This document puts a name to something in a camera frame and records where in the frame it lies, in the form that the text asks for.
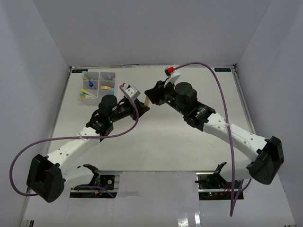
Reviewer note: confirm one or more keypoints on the white marker orange cap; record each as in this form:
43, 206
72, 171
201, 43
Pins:
82, 95

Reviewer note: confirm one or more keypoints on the white left organizer box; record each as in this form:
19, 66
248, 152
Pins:
89, 90

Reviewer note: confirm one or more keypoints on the yellow highlighter body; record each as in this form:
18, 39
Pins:
147, 101

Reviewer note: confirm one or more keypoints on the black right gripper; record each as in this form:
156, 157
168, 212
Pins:
156, 94

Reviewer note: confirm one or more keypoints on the white right organizer box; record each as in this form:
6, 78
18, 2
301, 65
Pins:
105, 84

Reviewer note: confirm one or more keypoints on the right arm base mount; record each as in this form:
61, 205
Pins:
212, 186

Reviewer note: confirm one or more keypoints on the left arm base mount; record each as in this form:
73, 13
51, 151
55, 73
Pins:
90, 182

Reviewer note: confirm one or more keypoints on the thin yellow highlighter pen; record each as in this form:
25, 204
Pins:
85, 76

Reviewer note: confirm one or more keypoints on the aluminium table edge rail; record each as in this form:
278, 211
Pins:
246, 111

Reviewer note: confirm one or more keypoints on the blue cap spray bottle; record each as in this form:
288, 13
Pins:
91, 84

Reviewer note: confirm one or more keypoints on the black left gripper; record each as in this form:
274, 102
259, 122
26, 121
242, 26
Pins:
140, 107

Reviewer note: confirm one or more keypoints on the white marker yellow cap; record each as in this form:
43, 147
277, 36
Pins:
87, 93

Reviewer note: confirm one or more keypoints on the black left table logo label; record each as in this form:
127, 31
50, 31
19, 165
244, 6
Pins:
79, 70

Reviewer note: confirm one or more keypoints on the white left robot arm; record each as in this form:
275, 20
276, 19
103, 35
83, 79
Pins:
48, 174

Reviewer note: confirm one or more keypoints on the yellow masking tape roll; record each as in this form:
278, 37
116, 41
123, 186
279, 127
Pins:
105, 87

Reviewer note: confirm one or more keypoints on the black table logo label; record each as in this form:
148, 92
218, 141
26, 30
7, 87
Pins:
79, 70
222, 69

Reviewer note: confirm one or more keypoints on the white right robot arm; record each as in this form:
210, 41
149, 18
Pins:
264, 156

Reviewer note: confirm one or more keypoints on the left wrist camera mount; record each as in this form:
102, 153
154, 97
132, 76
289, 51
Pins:
132, 91

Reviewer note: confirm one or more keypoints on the white organizer box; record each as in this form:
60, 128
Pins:
89, 90
105, 84

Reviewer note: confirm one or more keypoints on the white front cover panel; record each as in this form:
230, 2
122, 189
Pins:
164, 199

